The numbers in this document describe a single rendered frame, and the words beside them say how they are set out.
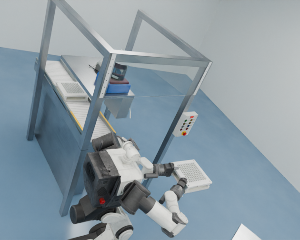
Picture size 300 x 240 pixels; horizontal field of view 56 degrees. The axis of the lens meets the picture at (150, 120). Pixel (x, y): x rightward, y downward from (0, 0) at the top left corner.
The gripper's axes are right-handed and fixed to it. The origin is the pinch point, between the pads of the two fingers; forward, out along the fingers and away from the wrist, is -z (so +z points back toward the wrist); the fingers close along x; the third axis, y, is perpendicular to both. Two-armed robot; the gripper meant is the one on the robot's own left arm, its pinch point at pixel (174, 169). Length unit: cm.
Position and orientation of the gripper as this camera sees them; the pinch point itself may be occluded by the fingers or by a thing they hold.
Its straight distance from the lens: 211.9
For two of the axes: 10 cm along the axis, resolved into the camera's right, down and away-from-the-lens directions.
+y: 3.4, 6.1, -7.1
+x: -3.3, 7.9, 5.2
